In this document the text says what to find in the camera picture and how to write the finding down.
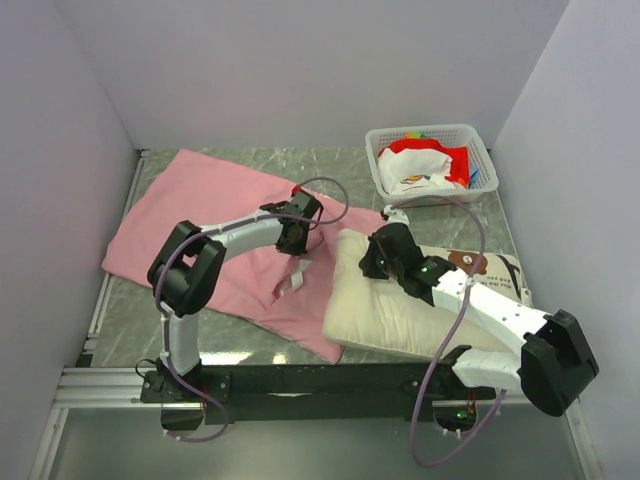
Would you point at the cream pillow with bear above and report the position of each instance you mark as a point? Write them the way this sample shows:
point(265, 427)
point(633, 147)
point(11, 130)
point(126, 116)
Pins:
point(378, 315)

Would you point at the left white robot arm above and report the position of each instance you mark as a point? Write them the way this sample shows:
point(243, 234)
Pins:
point(186, 270)

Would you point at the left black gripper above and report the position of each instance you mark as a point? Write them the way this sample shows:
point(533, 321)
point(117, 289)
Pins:
point(296, 249)

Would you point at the pink pillowcase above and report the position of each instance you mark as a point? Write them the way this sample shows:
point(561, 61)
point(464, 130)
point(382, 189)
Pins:
point(270, 289)

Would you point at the white plastic basket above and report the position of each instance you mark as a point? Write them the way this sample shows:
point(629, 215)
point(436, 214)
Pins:
point(451, 135)

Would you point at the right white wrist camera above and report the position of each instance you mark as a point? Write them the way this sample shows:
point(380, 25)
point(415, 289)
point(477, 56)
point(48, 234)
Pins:
point(393, 215)

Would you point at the aluminium rail frame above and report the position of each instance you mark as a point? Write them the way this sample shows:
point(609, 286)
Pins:
point(98, 429)

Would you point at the white and red cloth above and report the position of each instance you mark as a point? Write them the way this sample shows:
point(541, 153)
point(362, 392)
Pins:
point(412, 166)

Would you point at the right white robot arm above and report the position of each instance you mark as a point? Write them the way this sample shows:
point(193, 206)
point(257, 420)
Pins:
point(548, 359)

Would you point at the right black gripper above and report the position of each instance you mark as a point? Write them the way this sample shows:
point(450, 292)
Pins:
point(367, 264)

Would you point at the colourful cloth in basket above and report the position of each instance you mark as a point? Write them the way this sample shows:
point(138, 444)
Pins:
point(472, 172)

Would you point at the black base beam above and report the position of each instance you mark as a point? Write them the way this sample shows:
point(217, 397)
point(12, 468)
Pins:
point(236, 393)

